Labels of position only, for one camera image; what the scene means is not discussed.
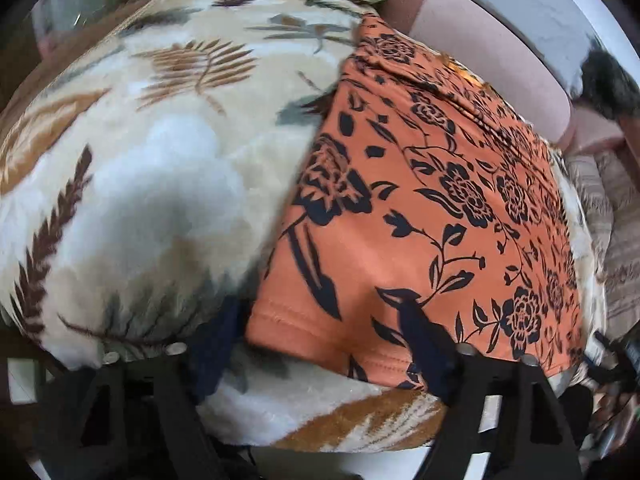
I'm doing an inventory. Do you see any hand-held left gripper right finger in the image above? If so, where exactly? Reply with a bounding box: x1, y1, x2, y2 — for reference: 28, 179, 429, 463
384, 291, 584, 480

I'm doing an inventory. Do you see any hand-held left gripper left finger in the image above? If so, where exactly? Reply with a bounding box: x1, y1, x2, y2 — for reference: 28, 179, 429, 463
40, 301, 247, 480

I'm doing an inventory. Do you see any orange black floral garment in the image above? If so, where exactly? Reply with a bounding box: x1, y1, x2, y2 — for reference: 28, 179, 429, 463
245, 15, 587, 392

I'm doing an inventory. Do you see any striped beige cushion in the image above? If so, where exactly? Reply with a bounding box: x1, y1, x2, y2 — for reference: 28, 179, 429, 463
564, 152, 640, 322

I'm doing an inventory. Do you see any beige leaf print blanket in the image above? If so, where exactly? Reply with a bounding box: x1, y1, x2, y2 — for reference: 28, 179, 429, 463
0, 0, 612, 452

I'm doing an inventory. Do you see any dark furry cushion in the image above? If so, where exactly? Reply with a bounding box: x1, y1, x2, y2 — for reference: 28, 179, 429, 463
580, 50, 640, 122

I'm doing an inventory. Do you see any grey pillow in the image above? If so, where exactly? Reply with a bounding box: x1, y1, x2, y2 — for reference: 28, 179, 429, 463
440, 0, 602, 97

